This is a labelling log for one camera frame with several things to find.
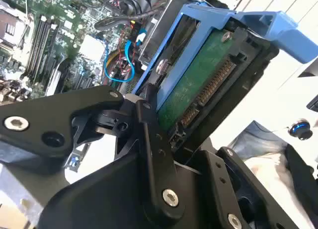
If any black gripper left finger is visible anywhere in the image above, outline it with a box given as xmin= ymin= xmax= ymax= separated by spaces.
xmin=0 ymin=85 xmax=186 ymax=224

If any hard disk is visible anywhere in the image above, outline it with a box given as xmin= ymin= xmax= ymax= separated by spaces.
xmin=131 ymin=2 xmax=318 ymax=153

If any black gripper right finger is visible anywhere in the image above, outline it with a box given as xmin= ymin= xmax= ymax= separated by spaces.
xmin=191 ymin=146 xmax=299 ymax=229

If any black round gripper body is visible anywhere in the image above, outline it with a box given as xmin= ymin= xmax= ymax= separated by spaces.
xmin=38 ymin=153 xmax=219 ymax=229

